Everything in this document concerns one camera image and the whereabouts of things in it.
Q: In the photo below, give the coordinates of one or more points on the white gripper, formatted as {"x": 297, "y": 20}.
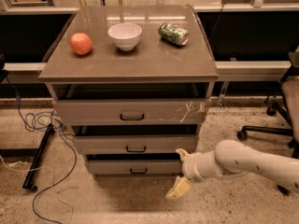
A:
{"x": 189, "y": 167}

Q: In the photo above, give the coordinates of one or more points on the grey bottom drawer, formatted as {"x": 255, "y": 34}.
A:
{"x": 171, "y": 167}

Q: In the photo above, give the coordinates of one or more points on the grey drawer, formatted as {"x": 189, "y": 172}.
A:
{"x": 134, "y": 144}
{"x": 132, "y": 112}
{"x": 171, "y": 167}

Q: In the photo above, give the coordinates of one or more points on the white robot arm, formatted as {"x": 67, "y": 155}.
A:
{"x": 231, "y": 159}

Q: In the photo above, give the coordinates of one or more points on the grey top drawer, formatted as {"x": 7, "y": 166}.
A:
{"x": 132, "y": 112}

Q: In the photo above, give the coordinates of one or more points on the grey middle drawer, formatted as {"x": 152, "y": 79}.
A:
{"x": 134, "y": 144}

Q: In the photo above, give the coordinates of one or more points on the grey drawer cabinet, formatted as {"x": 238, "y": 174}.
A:
{"x": 154, "y": 69}

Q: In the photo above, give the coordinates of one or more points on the green soda can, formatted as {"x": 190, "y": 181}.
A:
{"x": 173, "y": 33}

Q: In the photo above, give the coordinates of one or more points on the white bowl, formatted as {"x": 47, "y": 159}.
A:
{"x": 125, "y": 36}

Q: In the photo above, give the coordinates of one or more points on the black wheeled stand leg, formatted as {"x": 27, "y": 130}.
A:
{"x": 35, "y": 154}

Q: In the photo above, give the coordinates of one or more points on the red apple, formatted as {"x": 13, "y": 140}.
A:
{"x": 80, "y": 43}

